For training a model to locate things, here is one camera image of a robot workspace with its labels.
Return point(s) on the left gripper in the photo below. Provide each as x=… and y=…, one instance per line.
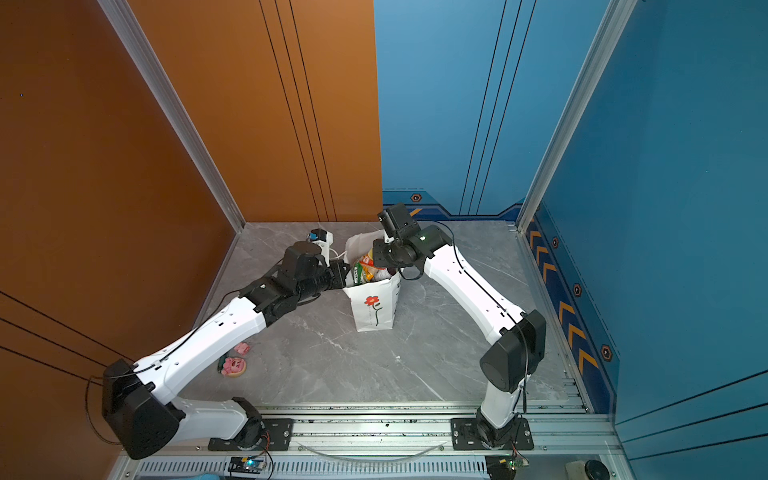
x=339, y=277

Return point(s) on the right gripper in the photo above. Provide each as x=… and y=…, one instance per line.
x=379, y=258

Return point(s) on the yellow orange snack packet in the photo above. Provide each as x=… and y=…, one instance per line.
x=381, y=275

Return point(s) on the white paper bag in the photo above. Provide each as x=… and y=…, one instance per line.
x=373, y=304

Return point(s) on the red yellow snack packet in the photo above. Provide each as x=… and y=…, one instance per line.
x=366, y=263

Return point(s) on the green white snack packet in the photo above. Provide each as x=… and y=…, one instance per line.
x=358, y=274

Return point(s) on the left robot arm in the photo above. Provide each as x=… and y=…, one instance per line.
x=141, y=401

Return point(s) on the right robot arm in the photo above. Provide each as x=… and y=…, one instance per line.
x=516, y=338

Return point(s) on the small pink block toy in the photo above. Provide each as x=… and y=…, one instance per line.
x=242, y=348

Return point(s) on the pink pig toy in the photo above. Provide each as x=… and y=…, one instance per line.
x=232, y=367

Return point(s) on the green circuit board left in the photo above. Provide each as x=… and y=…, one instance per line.
x=251, y=465

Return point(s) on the green circuit board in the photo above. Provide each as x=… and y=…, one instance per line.
x=504, y=467
x=251, y=465

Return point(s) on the green circuit board right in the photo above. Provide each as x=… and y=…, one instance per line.
x=504, y=467

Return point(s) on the black round knob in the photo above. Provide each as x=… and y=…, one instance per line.
x=596, y=470

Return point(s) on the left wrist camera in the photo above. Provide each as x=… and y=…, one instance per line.
x=323, y=239

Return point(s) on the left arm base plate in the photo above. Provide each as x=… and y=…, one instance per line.
x=272, y=434

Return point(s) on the aluminium frame rail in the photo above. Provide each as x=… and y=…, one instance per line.
x=409, y=440

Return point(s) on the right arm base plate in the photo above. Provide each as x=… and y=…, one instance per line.
x=478, y=434

